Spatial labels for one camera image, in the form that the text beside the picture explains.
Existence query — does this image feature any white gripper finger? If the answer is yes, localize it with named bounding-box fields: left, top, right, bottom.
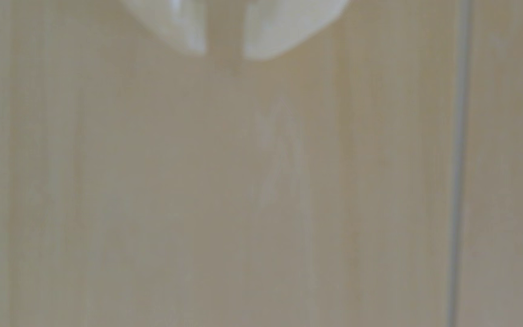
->
left=120, top=0, right=208, bottom=56
left=242, top=0, right=351, bottom=61

